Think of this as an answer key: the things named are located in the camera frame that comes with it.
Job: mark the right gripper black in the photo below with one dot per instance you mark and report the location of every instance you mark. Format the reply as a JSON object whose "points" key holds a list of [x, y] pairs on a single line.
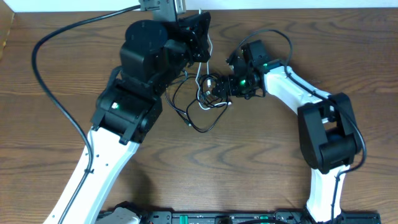
{"points": [[222, 81]]}

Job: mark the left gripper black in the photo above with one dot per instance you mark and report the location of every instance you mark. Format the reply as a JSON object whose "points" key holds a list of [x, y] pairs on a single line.
{"points": [[188, 25]]}

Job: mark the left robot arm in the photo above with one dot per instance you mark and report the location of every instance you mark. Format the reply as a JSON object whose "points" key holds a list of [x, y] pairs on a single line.
{"points": [[153, 55]]}

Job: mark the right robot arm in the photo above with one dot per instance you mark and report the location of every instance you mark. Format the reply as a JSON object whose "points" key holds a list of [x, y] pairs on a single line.
{"points": [[329, 137]]}

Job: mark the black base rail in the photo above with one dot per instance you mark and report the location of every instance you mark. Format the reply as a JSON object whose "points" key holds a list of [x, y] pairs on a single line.
{"points": [[127, 212]]}

